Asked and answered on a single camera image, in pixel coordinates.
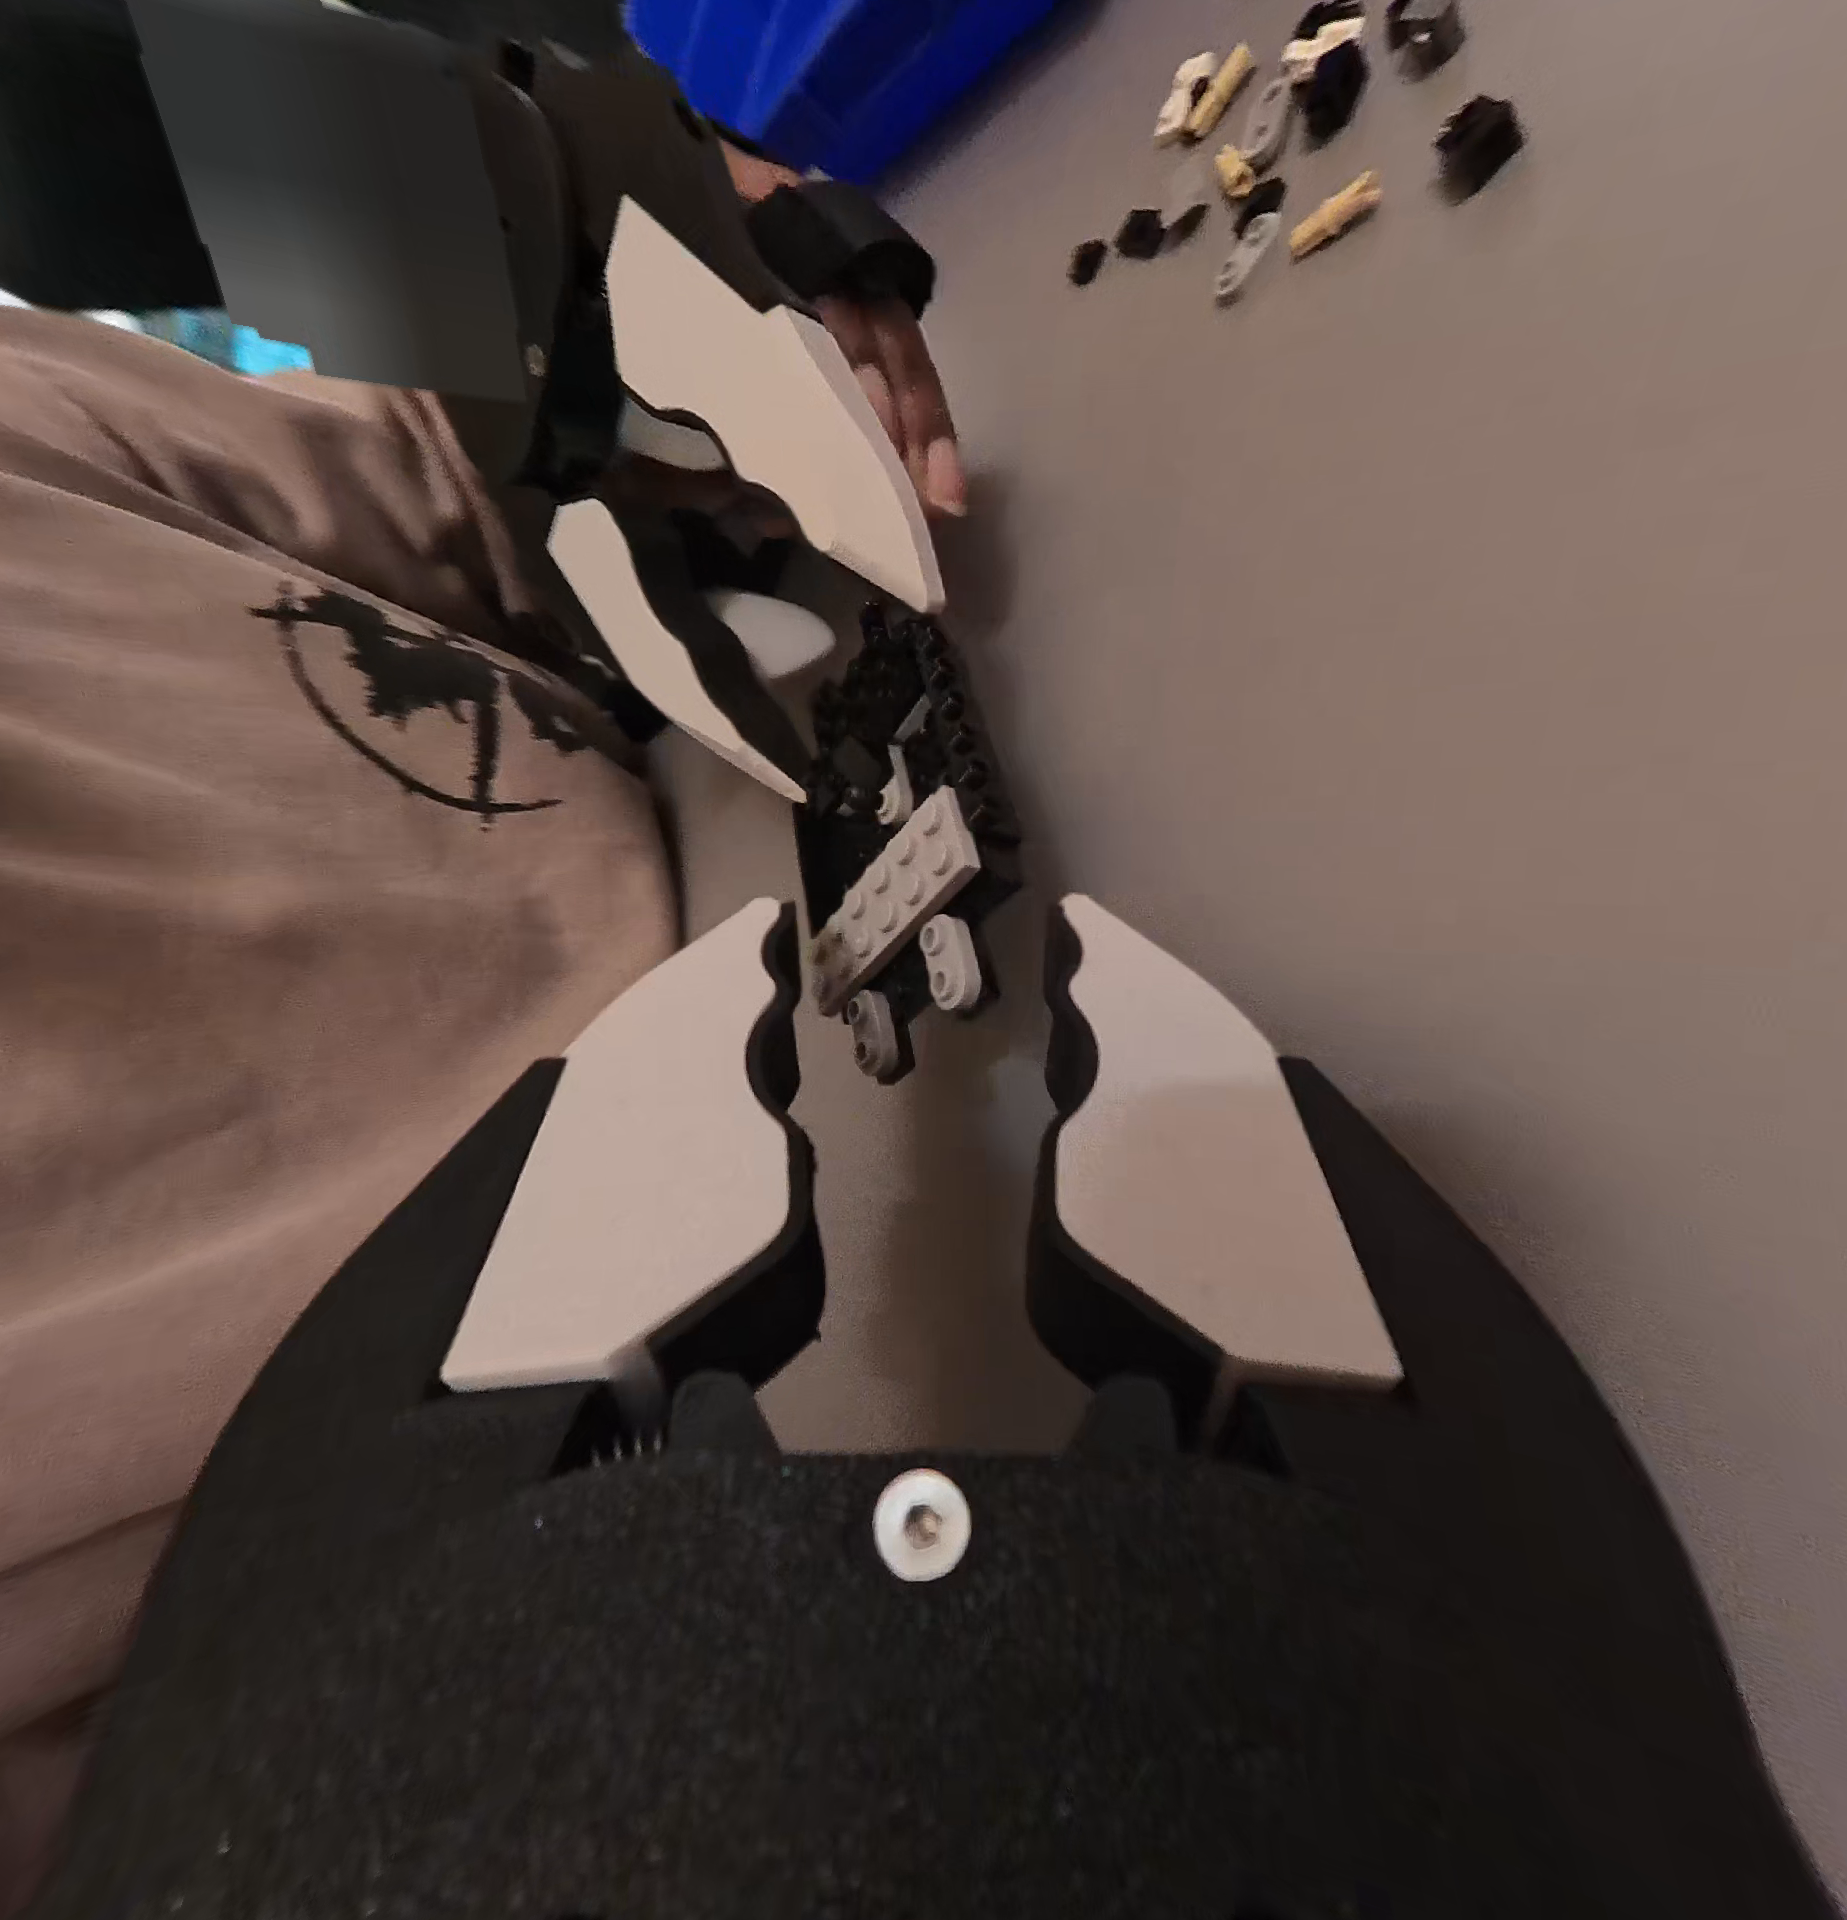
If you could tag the person's left hand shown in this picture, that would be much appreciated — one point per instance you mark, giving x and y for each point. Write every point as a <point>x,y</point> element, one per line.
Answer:
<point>910,392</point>

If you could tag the pile of loose toy bricks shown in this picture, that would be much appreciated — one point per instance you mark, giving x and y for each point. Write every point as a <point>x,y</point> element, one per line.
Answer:
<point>1479,137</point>

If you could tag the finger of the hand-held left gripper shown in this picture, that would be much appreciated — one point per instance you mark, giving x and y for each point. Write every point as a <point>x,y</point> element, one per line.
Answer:
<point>624,616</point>
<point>760,376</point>

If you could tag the black toy brick car chassis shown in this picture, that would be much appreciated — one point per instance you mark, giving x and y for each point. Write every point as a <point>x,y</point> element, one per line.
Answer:
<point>893,704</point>

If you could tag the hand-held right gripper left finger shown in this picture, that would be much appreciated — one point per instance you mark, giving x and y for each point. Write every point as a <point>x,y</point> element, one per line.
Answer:
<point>638,1183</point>

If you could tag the grey desk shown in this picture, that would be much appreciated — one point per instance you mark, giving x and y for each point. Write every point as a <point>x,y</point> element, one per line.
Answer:
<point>1386,751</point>

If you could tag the small blue plastic bin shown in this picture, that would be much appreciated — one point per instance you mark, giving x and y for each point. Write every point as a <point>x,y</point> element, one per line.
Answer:
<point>834,75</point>

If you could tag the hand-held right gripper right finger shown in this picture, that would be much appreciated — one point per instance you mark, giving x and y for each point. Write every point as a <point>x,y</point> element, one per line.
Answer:
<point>1221,1200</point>

